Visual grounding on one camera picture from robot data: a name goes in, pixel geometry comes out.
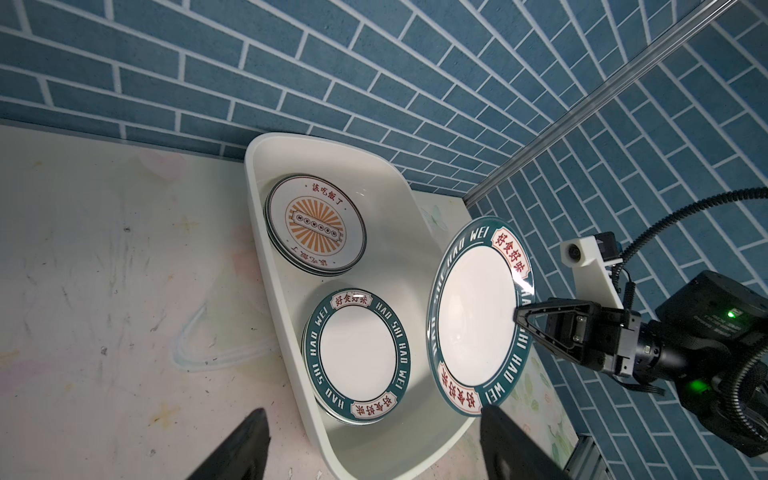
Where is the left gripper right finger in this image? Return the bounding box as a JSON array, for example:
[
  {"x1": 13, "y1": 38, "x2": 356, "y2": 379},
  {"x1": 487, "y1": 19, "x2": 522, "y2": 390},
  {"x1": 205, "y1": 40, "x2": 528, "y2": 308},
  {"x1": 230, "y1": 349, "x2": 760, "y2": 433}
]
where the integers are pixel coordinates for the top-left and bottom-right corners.
[{"x1": 480, "y1": 405, "x2": 569, "y2": 480}]

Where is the white plastic bin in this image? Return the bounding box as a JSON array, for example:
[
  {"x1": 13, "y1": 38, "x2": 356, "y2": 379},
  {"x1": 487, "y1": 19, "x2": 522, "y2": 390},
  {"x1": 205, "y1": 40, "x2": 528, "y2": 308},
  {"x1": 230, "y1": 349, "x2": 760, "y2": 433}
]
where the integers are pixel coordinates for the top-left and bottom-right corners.
[{"x1": 244, "y1": 133, "x2": 473, "y2": 479}]

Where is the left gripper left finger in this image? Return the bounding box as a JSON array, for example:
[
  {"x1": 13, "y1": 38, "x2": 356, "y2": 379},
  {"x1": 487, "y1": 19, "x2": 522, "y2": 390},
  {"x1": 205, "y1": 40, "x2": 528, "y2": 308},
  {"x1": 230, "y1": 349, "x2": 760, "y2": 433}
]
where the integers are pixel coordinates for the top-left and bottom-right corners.
[{"x1": 188, "y1": 408, "x2": 271, "y2": 480}]

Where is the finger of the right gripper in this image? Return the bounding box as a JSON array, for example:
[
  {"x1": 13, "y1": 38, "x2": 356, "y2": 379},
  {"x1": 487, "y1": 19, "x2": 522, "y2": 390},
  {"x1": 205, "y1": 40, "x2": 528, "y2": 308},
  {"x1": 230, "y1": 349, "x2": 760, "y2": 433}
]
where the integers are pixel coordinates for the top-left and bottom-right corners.
[{"x1": 514, "y1": 298, "x2": 600, "y2": 360}]

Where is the orange sunburst plate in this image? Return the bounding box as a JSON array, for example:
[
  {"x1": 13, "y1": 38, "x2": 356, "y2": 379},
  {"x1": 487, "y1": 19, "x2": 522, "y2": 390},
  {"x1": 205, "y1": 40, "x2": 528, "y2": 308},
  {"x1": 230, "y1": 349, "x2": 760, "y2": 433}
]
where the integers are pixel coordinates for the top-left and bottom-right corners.
[
  {"x1": 264, "y1": 174, "x2": 368, "y2": 276},
  {"x1": 262, "y1": 199, "x2": 368, "y2": 277}
]

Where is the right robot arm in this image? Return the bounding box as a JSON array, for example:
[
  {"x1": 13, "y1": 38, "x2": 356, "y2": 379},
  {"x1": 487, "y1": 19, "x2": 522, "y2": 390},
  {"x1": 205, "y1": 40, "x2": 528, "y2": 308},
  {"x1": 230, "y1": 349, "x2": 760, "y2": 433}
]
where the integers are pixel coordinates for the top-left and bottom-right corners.
[{"x1": 514, "y1": 271, "x2": 767, "y2": 457}]

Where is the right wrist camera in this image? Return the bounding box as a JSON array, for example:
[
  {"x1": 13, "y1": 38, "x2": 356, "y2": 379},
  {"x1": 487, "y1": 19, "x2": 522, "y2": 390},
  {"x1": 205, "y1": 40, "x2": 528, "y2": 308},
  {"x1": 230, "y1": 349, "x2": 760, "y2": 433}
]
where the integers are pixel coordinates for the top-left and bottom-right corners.
[{"x1": 560, "y1": 232, "x2": 623, "y2": 309}]

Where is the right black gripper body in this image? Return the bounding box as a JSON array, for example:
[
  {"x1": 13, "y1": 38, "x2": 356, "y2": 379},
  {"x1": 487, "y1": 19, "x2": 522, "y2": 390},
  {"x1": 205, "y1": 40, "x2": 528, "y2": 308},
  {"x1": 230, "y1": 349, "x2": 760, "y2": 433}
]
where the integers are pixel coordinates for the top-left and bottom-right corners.
[{"x1": 553, "y1": 306, "x2": 660, "y2": 377}]

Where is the green rim plate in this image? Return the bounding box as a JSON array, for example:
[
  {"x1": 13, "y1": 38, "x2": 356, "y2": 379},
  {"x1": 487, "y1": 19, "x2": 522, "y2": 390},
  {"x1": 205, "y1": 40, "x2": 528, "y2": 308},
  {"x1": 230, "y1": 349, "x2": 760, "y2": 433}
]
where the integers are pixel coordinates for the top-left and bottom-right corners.
[
  {"x1": 301, "y1": 288, "x2": 412, "y2": 425},
  {"x1": 426, "y1": 216, "x2": 535, "y2": 417}
]

